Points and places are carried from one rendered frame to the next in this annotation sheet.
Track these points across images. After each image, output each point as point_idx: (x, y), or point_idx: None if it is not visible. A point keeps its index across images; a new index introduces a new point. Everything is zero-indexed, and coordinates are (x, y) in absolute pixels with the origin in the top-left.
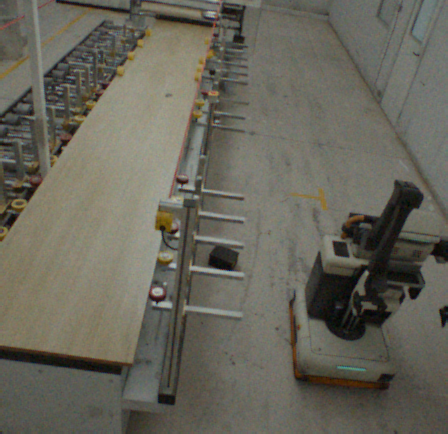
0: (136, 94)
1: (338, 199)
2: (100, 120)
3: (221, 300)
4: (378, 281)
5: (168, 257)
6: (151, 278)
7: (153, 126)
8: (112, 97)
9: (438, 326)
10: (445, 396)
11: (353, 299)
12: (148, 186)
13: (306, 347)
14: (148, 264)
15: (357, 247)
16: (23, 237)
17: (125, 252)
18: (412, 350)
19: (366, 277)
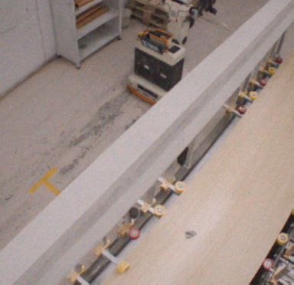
0: (227, 248)
1: (30, 172)
2: (281, 201)
3: (201, 137)
4: None
5: (270, 68)
6: (280, 64)
7: (237, 175)
8: (257, 247)
9: (92, 72)
10: (131, 54)
11: (183, 43)
12: (266, 110)
13: None
14: (280, 70)
15: (200, 15)
16: None
17: (289, 78)
18: (121, 70)
19: (190, 24)
